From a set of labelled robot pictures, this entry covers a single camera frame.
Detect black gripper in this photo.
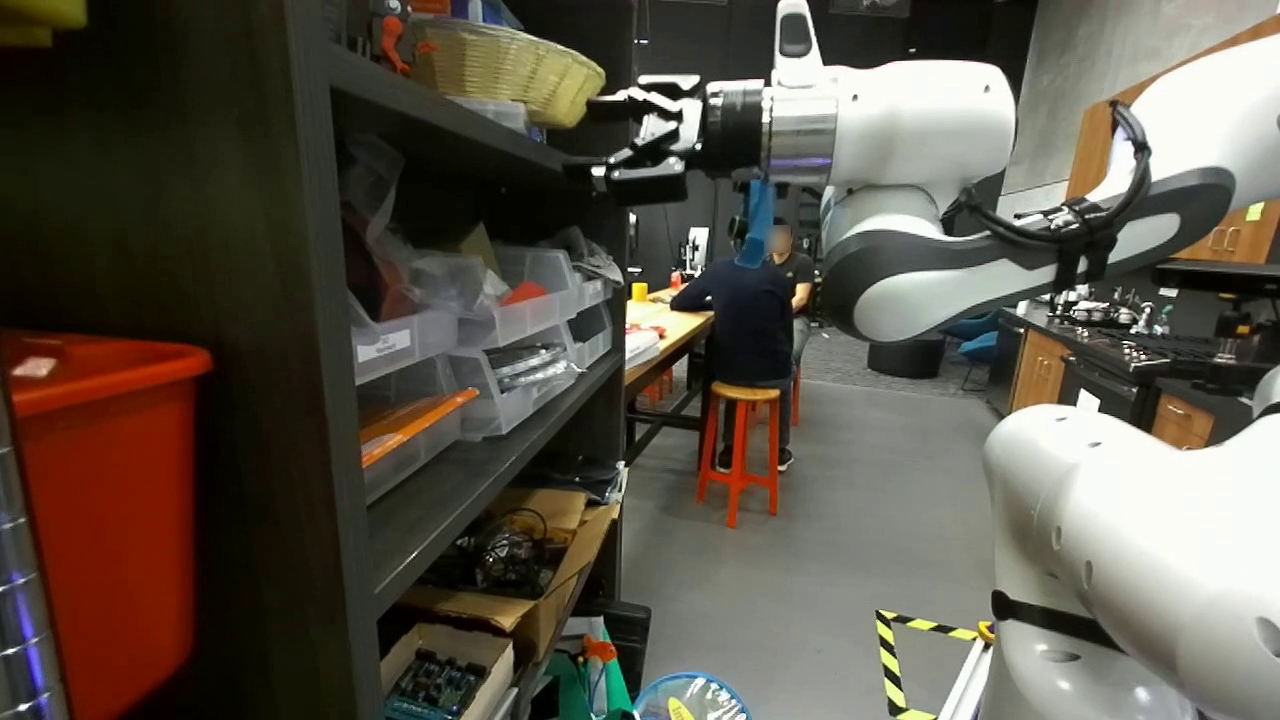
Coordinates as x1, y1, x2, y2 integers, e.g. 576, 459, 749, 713
591, 70, 772, 207

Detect orange toy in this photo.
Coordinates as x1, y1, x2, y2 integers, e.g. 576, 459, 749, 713
368, 7, 421, 78

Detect yellow wicker basket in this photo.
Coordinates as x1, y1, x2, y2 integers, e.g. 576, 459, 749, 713
402, 14, 613, 135

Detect dark shelf unit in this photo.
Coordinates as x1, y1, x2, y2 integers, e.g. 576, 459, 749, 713
0, 0, 662, 720

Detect teal round basket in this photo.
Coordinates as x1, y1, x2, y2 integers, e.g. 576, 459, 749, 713
633, 669, 761, 720

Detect white tabletop device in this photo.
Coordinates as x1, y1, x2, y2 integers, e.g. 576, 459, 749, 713
681, 222, 718, 284

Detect crumpled clear plastic wrap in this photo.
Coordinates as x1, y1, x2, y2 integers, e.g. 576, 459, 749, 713
540, 219, 629, 291

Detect white flat packet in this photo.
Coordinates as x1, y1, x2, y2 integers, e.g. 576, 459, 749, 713
450, 91, 540, 135

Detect clear plastic storage bin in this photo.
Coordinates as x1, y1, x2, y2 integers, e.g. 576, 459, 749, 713
452, 238, 591, 357
347, 300, 464, 392
565, 300, 619, 376
351, 350, 487, 512
552, 226, 629, 319
450, 319, 583, 444

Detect person with black hair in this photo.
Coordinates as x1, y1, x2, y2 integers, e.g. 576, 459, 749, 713
767, 216, 825, 319

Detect wooden top work table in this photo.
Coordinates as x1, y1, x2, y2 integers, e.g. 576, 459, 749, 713
619, 284, 724, 463

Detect blue white cardboard box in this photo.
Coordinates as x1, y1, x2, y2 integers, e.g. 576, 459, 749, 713
450, 0, 527, 30

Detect seated person dark shirt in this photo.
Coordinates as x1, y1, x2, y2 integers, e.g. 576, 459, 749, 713
669, 216, 807, 476

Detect orange metal stool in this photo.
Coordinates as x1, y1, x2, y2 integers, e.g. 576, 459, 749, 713
633, 362, 681, 415
688, 380, 794, 530

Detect shiny metal parts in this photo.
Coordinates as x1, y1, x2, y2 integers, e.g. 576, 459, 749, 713
484, 335, 581, 400

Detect clear plastic bags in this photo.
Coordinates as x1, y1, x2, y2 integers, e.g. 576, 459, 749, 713
335, 129, 474, 326

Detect black round ottoman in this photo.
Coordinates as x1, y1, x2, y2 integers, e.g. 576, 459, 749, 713
866, 335, 951, 385

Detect orange flat strip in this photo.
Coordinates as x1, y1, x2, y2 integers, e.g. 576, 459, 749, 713
357, 385, 484, 476

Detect blue lounge chair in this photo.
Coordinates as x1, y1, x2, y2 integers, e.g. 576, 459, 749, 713
956, 326, 1008, 369

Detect dark parts in box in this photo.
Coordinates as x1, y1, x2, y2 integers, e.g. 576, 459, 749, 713
436, 518, 561, 600

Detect wooden base cabinet counter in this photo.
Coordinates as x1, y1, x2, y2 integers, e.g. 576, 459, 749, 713
991, 300, 1226, 457

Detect large open cardboard box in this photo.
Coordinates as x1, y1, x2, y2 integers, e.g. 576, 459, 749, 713
395, 484, 629, 671

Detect silver countertop appliance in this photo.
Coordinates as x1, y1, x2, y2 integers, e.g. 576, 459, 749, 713
1051, 280, 1151, 330

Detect small cardboard box black crate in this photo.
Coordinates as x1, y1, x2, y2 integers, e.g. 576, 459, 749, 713
377, 620, 520, 720

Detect green plastic item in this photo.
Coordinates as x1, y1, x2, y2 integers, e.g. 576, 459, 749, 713
540, 625, 645, 720

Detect yellow black hazard tape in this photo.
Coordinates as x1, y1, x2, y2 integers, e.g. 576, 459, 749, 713
868, 604, 1005, 720

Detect large yellow plastic bin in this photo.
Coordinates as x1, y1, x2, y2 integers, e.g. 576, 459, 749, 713
0, 0, 95, 50

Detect orange plastic bin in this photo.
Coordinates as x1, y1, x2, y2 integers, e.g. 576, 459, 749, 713
0, 326, 222, 720

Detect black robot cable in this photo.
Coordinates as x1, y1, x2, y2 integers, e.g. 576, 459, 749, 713
936, 99, 1159, 294

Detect wooden wall cabinet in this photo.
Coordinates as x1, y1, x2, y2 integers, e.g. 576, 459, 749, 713
1065, 13, 1280, 269

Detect white metal rail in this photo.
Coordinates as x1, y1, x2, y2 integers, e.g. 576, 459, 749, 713
936, 634, 1001, 720

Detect chrome wire rack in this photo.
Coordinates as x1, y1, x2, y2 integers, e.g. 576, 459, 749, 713
0, 376, 75, 720

